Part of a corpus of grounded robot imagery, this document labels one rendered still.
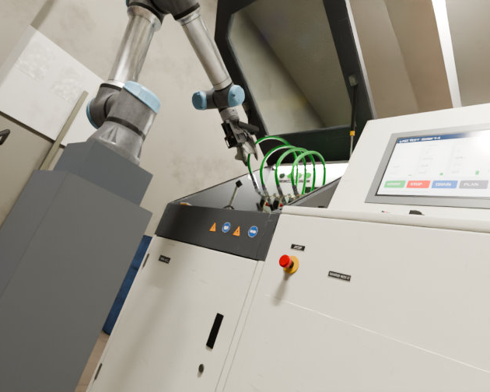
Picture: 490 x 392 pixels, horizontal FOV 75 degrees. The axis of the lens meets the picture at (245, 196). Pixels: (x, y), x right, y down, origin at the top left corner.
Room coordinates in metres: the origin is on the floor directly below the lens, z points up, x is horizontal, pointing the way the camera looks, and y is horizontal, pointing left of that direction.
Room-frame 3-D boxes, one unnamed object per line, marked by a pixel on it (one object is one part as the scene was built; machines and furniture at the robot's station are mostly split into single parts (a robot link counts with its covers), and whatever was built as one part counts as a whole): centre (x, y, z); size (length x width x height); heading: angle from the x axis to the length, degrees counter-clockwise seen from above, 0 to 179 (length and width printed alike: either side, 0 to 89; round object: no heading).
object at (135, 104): (0.86, 0.39, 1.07); 0.13 x 0.12 x 0.14; 49
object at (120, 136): (0.86, 0.39, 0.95); 0.15 x 0.15 x 0.10
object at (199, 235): (1.25, 0.09, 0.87); 0.62 x 0.04 x 0.16; 41
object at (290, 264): (0.89, -0.17, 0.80); 0.05 x 0.04 x 0.05; 41
